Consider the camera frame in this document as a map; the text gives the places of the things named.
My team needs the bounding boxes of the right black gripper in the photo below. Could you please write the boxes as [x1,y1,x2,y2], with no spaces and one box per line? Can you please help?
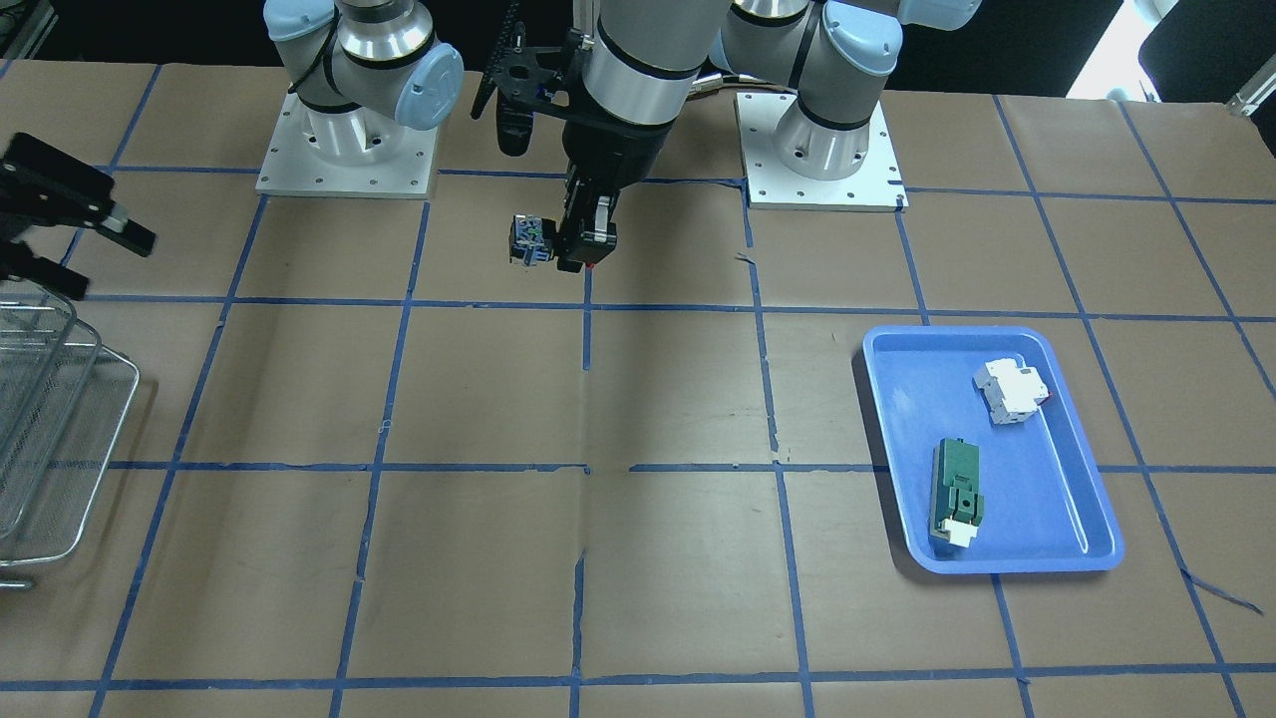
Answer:
[1,133,157,300]

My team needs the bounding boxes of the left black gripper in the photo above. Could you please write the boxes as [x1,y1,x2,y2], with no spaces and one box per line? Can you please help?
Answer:
[554,119,671,273]

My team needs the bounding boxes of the red emergency stop button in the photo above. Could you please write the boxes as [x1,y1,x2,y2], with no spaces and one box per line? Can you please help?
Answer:
[507,213,558,265]

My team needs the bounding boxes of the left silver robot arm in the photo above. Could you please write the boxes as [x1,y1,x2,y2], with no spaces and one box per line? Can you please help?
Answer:
[550,1,979,273]

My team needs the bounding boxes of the silver mesh tiered shelf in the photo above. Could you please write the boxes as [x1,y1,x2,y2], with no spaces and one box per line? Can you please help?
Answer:
[1,292,142,592]

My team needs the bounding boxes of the white circuit breaker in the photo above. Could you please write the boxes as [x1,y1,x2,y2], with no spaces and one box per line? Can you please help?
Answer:
[972,356,1053,426]

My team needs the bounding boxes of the green terminal block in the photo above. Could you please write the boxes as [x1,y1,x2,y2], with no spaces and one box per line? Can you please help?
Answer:
[929,437,986,548]

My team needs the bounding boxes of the blue plastic tray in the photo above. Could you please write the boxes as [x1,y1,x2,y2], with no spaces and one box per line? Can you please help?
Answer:
[863,324,1125,575]

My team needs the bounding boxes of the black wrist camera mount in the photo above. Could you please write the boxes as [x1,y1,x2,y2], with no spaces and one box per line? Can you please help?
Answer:
[470,1,590,158]

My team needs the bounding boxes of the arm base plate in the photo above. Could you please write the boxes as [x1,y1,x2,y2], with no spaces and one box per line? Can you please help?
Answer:
[735,92,910,212]
[255,94,439,200]

